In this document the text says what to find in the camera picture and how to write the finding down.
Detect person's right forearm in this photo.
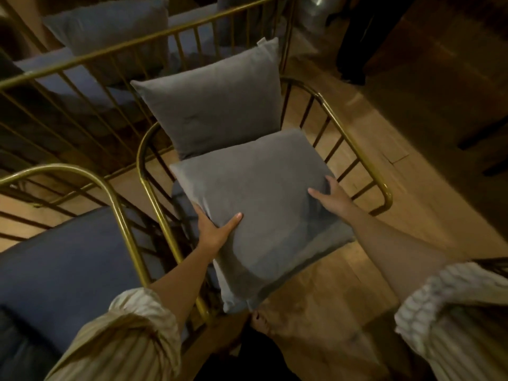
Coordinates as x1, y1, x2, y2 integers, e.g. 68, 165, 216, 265
345, 212, 453, 300

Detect gold frame blue bench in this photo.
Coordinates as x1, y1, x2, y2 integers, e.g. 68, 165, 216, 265
0, 0, 296, 203

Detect gold frame blue seat chair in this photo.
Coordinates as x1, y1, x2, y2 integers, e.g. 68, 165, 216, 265
136, 77, 394, 326
0, 163, 175, 353

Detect person's striped right sleeve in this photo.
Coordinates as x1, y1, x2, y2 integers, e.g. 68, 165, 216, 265
395, 261, 508, 381

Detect dark grey bench cushion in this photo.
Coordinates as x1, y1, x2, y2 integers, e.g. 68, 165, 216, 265
216, 0, 286, 48
41, 0, 171, 88

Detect person's right hand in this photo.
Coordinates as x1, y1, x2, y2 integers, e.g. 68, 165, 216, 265
307, 175, 358, 225

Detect person's black trousers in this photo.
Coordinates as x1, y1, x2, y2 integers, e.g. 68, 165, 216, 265
194, 325, 302, 381

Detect person's striped sleeve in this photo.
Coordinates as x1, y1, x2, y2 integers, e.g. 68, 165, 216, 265
43, 287, 183, 381
395, 261, 508, 381

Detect person's left hand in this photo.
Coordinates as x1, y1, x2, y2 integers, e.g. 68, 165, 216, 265
193, 204, 243, 258

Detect person's bare foot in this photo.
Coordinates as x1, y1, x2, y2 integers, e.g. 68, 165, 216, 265
250, 310, 275, 336

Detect person's left forearm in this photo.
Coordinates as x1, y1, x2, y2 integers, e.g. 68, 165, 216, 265
149, 246, 217, 334

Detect grey shiny table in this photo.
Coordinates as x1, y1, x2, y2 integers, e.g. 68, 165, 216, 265
295, 0, 347, 34

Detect person's striped left sleeve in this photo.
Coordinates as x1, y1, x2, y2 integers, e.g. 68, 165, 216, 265
43, 287, 183, 381

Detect grey cushion with white tag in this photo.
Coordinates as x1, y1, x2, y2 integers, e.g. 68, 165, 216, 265
130, 37, 283, 160

